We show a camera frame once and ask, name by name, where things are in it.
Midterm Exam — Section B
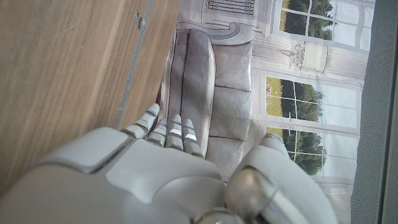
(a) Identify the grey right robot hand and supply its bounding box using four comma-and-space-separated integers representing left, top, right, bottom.
0, 103, 340, 224

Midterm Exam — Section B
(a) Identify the printed living room backdrop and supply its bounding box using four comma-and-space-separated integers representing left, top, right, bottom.
157, 0, 377, 224

